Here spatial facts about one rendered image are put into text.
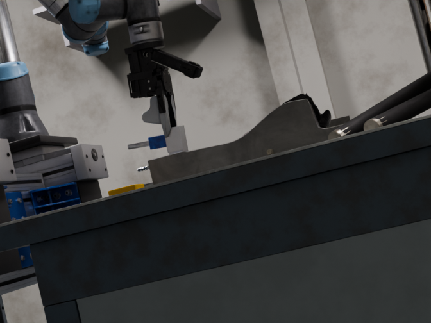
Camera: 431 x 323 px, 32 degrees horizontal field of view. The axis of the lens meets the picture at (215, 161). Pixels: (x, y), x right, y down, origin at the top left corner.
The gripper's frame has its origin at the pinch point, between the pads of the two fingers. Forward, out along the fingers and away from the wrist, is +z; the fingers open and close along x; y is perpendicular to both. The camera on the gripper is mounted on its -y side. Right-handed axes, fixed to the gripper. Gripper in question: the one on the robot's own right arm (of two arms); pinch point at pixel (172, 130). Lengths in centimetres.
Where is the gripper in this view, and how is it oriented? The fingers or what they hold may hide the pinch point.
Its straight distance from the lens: 170.3
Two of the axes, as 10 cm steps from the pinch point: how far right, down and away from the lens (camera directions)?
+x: -1.9, 0.9, -9.8
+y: -9.7, 1.5, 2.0
